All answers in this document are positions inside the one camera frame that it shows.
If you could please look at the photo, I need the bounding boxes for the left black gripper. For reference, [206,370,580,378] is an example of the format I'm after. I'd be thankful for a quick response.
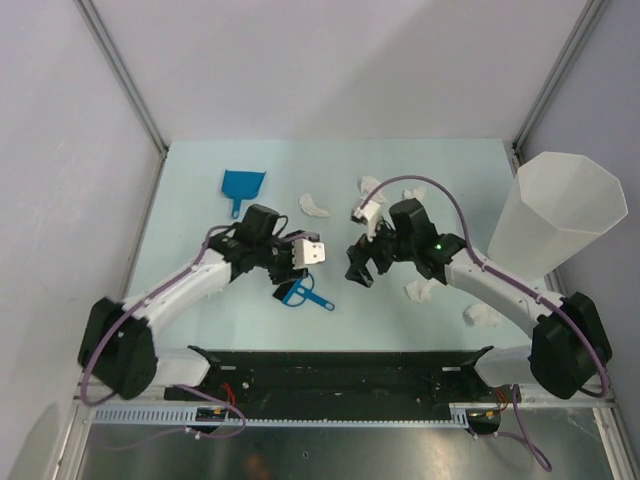
[254,229,308,284]

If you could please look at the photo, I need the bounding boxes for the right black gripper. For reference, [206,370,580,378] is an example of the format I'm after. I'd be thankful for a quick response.
[345,215,416,288]

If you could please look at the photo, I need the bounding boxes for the blue hand brush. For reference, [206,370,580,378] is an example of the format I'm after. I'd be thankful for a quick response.
[272,274,335,312]

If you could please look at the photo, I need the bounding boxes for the blue dustpan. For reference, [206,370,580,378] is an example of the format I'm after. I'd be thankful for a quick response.
[221,170,266,219]

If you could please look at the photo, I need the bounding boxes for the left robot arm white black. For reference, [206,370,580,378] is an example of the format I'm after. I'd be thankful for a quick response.
[78,204,326,400]

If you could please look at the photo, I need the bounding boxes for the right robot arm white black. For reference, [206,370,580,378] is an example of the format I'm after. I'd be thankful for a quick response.
[345,199,612,401]

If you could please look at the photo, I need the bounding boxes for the paper scrap centre back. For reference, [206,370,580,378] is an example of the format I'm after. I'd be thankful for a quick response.
[298,193,330,218]

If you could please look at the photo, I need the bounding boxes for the paper scrap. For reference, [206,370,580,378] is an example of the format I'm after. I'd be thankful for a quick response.
[356,175,389,206]
[402,187,426,202]
[403,279,440,303]
[298,193,330,218]
[463,303,501,328]

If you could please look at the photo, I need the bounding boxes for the paper scrap front right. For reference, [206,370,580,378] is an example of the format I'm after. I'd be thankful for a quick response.
[403,279,440,303]

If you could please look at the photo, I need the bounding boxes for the paper scrap back middle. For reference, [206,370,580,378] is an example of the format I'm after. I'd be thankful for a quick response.
[356,175,389,206]

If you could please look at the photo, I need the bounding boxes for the paper scrap back right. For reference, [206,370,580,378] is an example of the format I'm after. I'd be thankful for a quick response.
[402,187,426,202]

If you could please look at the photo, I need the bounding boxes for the paper scrap far right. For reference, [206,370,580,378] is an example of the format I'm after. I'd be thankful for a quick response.
[463,303,501,328]

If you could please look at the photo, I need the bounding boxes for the white translucent waste bin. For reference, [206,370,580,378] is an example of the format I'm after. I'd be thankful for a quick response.
[488,151,628,280]

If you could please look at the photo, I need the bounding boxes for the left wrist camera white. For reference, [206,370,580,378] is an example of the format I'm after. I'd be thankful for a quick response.
[292,238,326,270]

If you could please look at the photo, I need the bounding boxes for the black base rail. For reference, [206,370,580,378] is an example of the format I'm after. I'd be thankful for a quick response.
[163,344,524,421]

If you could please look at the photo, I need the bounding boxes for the aluminium frame rail right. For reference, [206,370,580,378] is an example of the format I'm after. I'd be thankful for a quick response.
[514,382,619,411]

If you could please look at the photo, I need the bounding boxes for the white slotted cable duct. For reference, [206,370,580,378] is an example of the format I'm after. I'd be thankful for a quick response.
[92,403,474,429]

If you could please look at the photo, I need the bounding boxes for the left aluminium frame post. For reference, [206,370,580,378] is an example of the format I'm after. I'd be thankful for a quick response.
[74,0,169,159]

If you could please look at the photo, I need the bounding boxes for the aluminium frame post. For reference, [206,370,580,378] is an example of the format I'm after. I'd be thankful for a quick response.
[74,0,169,159]
[511,0,611,156]

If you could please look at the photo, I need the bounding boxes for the right aluminium frame post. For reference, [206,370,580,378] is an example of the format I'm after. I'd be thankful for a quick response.
[511,0,611,156]

